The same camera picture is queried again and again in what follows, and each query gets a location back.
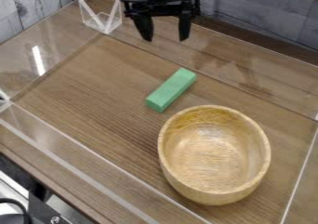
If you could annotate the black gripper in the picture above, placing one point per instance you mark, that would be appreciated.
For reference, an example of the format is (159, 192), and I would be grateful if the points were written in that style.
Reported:
(143, 9)

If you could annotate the green rectangular block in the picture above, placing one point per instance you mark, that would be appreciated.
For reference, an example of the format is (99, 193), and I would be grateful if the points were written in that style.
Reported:
(171, 89)

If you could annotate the wooden bowl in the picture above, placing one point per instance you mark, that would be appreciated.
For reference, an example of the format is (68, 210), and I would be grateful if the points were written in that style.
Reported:
(214, 154)

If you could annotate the clear acrylic corner bracket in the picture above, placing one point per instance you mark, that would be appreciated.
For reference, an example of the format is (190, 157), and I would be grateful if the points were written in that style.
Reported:
(103, 22)

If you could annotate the clear acrylic enclosure walls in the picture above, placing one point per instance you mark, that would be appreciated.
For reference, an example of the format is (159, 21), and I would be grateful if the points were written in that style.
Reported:
(77, 128)

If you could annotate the black metal mount bracket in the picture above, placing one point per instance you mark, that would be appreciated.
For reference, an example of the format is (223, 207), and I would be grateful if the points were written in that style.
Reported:
(40, 212)

